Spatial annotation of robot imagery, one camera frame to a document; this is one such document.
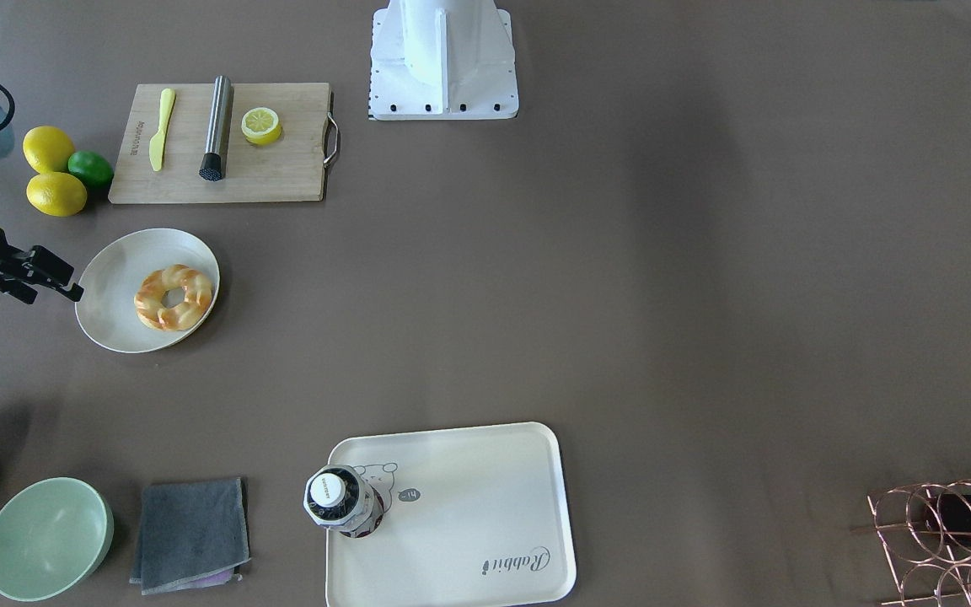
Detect dark tea bottle upright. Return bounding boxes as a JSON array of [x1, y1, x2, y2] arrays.
[[303, 465, 384, 539]]

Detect yellow lemon upper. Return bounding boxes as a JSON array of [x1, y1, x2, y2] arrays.
[[22, 126, 76, 175]]

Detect yellow lemon lower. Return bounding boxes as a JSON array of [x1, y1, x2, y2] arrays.
[[26, 172, 89, 218]]

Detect wooden cutting board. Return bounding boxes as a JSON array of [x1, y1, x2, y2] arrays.
[[108, 82, 338, 205]]

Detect green lime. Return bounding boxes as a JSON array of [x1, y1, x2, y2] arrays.
[[67, 150, 115, 190]]

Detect yellow lemon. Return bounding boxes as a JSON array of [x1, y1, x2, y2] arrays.
[[22, 126, 76, 175], [26, 172, 89, 218]]

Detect grey folded cloth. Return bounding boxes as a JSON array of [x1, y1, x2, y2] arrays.
[[130, 477, 251, 596]]

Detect yellow plastic knife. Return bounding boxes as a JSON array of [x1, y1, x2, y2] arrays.
[[148, 88, 177, 172]]

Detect cream rabbit tray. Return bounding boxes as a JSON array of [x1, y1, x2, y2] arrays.
[[326, 422, 577, 606]]

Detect glazed twisted donut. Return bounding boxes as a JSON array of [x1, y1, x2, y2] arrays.
[[134, 264, 216, 333]]

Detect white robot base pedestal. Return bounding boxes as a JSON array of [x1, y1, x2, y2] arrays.
[[367, 1, 520, 121]]

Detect copper wire bottle rack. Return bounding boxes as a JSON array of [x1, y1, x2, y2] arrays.
[[863, 479, 971, 606]]

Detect mint green bowl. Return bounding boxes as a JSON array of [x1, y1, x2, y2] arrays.
[[0, 477, 115, 602]]

